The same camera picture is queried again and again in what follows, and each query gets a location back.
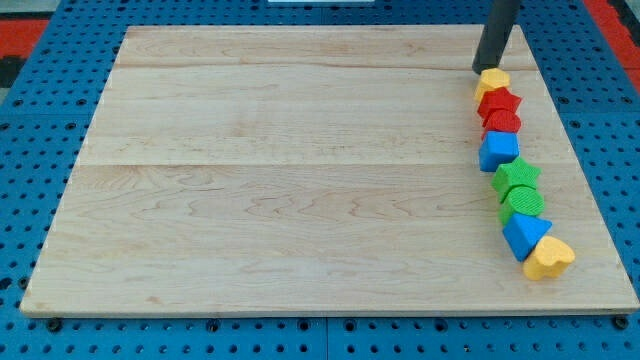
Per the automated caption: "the blue cube block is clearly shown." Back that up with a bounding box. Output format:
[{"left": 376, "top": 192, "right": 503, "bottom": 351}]
[{"left": 478, "top": 131, "right": 520, "bottom": 172}]

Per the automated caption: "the light wooden board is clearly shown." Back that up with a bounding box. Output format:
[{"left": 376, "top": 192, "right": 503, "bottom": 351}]
[{"left": 20, "top": 25, "right": 639, "bottom": 318}]

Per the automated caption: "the red half-round block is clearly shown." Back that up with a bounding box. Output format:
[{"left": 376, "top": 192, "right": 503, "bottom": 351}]
[{"left": 481, "top": 109, "right": 522, "bottom": 140}]

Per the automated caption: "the green star block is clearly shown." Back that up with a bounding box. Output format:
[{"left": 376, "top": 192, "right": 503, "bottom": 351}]
[{"left": 491, "top": 156, "right": 542, "bottom": 203}]

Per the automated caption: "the red star block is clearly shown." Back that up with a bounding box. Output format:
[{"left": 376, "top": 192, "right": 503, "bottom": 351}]
[{"left": 477, "top": 87, "right": 522, "bottom": 119}]

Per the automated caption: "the yellow pentagon block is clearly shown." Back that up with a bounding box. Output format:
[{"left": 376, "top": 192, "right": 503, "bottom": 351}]
[{"left": 474, "top": 68, "right": 511, "bottom": 103}]

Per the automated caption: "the green cylinder block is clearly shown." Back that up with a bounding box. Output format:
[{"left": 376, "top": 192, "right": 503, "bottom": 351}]
[{"left": 498, "top": 186, "right": 545, "bottom": 225}]

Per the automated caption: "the blue triangle block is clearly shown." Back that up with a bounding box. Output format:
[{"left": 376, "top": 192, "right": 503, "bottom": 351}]
[{"left": 502, "top": 213, "right": 552, "bottom": 262}]

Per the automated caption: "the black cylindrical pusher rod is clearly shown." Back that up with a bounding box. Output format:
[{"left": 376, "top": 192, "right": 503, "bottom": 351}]
[{"left": 472, "top": 0, "right": 522, "bottom": 75}]

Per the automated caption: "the yellow heart block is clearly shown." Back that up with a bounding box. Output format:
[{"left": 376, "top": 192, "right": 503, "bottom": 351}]
[{"left": 522, "top": 236, "right": 576, "bottom": 281}]

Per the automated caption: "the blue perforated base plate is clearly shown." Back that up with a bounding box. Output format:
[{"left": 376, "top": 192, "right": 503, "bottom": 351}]
[{"left": 1, "top": 1, "right": 639, "bottom": 359}]

